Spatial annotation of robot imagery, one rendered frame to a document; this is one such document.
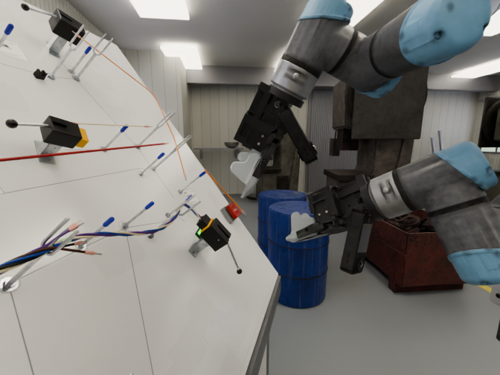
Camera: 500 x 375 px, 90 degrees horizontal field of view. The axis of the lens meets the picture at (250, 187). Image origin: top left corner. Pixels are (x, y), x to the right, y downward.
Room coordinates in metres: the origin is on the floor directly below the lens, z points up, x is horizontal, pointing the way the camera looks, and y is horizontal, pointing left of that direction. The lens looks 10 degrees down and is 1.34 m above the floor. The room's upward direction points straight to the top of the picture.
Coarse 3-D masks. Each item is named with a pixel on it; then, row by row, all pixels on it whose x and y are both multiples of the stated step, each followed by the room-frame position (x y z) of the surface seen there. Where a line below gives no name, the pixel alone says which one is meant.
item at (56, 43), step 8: (24, 8) 0.58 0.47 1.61; (32, 8) 0.59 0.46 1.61; (56, 16) 0.62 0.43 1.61; (64, 16) 0.63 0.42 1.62; (56, 24) 0.61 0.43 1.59; (64, 24) 0.62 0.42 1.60; (72, 24) 0.63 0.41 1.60; (80, 24) 0.67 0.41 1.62; (56, 32) 0.62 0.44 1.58; (64, 32) 0.63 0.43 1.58; (72, 32) 0.64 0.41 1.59; (80, 32) 0.65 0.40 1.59; (56, 40) 0.64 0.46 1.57; (64, 40) 0.65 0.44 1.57; (48, 48) 0.65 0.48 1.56; (56, 48) 0.65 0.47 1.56; (56, 56) 0.65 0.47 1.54
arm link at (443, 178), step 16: (464, 144) 0.36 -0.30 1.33; (432, 160) 0.37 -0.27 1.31; (448, 160) 0.35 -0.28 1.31; (464, 160) 0.34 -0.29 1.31; (480, 160) 0.33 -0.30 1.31; (400, 176) 0.39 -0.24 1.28; (416, 176) 0.38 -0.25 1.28; (432, 176) 0.36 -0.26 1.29; (448, 176) 0.35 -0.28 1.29; (464, 176) 0.34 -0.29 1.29; (480, 176) 0.33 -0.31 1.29; (496, 176) 0.33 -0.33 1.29; (400, 192) 0.38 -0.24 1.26; (416, 192) 0.37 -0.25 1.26; (432, 192) 0.36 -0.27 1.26; (448, 192) 0.34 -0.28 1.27; (464, 192) 0.34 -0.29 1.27; (480, 192) 0.34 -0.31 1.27; (416, 208) 0.38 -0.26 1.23; (432, 208) 0.36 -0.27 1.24
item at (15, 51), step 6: (6, 42) 0.55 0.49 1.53; (12, 42) 0.57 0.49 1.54; (0, 48) 0.53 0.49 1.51; (6, 48) 0.54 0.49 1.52; (12, 48) 0.55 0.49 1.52; (18, 48) 0.57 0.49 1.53; (6, 54) 0.53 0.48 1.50; (12, 54) 0.54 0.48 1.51; (18, 54) 0.56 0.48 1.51; (24, 54) 0.57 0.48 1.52
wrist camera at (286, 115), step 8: (288, 112) 0.46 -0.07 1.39; (280, 120) 0.47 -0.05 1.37; (288, 120) 0.46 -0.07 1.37; (296, 120) 0.48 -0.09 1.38; (288, 128) 0.47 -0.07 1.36; (296, 128) 0.47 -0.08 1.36; (296, 136) 0.47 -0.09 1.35; (304, 136) 0.47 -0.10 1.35; (296, 144) 0.47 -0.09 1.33; (304, 144) 0.47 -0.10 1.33; (312, 144) 0.49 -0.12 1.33; (304, 152) 0.47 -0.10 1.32; (312, 152) 0.47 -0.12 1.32; (304, 160) 0.48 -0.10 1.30; (312, 160) 0.48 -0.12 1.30
